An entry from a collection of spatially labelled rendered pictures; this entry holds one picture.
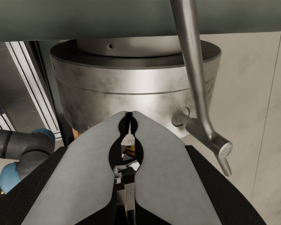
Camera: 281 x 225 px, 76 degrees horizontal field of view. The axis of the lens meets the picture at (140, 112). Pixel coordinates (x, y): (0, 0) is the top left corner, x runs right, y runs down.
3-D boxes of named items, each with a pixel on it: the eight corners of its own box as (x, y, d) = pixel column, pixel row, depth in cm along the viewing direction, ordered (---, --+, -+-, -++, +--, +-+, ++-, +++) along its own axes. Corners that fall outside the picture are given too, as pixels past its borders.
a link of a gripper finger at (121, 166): (136, 154, 50) (104, 159, 48) (136, 149, 49) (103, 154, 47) (140, 166, 46) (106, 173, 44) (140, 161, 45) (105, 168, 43)
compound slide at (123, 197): (96, 184, 67) (97, 196, 63) (123, 178, 69) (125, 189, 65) (102, 215, 77) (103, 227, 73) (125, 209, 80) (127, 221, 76)
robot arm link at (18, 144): (18, 121, 52) (4, 146, 43) (59, 129, 57) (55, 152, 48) (14, 143, 55) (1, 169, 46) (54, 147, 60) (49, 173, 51)
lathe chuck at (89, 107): (49, 54, 43) (64, 115, 19) (160, 43, 55) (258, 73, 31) (57, 89, 48) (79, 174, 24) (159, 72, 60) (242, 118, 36)
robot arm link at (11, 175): (6, 154, 44) (-8, 182, 37) (54, 147, 47) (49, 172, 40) (16, 176, 48) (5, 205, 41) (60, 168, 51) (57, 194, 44)
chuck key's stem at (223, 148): (177, 108, 30) (235, 149, 21) (167, 116, 30) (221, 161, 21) (172, 99, 29) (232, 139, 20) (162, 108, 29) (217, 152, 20)
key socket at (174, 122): (180, 108, 31) (191, 115, 29) (166, 121, 31) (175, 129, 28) (173, 95, 29) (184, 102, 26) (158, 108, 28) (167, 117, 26)
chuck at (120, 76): (45, 38, 42) (56, 84, 17) (161, 31, 54) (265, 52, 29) (49, 54, 43) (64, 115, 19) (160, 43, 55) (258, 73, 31)
